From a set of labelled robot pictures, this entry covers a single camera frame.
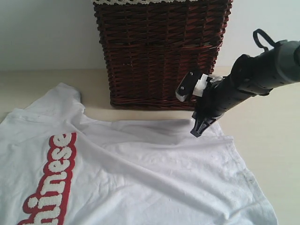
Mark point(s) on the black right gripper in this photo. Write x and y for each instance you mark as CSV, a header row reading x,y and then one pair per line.
x,y
215,96

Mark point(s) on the white t-shirt red logo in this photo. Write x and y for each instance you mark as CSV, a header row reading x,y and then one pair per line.
x,y
59,167

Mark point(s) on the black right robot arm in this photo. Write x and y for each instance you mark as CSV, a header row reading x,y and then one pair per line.
x,y
249,77

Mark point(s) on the dark brown wicker basket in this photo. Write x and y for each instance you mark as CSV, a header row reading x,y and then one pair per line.
x,y
148,49

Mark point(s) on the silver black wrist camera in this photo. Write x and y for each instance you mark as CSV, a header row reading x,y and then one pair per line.
x,y
187,85

